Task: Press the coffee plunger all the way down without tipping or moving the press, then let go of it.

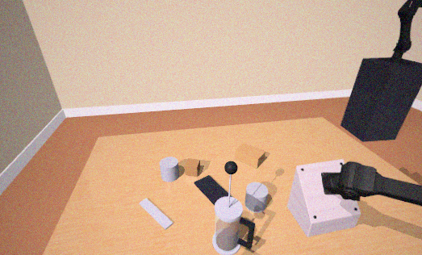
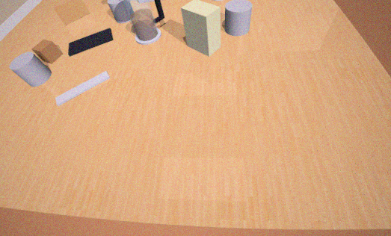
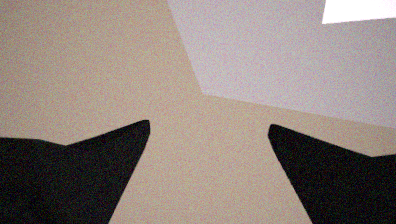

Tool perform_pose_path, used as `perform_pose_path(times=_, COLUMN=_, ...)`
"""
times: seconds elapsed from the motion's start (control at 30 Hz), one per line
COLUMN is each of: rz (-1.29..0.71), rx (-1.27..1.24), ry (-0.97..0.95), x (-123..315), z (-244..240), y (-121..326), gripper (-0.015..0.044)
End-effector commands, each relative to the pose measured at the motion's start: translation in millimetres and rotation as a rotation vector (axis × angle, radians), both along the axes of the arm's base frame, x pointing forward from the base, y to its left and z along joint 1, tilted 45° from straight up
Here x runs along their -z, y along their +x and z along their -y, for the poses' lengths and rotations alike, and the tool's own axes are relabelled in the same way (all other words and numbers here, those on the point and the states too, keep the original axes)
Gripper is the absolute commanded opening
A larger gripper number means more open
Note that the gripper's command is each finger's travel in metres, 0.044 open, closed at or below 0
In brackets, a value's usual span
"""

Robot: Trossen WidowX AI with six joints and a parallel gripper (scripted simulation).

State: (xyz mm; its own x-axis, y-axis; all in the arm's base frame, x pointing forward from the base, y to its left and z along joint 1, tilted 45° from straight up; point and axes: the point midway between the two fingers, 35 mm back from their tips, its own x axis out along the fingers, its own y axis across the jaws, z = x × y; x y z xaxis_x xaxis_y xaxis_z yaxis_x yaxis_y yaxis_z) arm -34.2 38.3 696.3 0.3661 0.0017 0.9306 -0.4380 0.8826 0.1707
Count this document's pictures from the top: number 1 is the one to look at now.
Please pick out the pale lavender flat bar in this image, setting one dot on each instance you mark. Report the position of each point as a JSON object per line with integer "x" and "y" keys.
{"x": 156, "y": 213}

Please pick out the tan rectangular block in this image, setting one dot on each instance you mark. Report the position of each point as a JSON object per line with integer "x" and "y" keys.
{"x": 250, "y": 155}

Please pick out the brown cube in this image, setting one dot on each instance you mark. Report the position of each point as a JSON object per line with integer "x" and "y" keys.
{"x": 192, "y": 167}

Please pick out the dark navy flat bar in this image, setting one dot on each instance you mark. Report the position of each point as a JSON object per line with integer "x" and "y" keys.
{"x": 212, "y": 189}

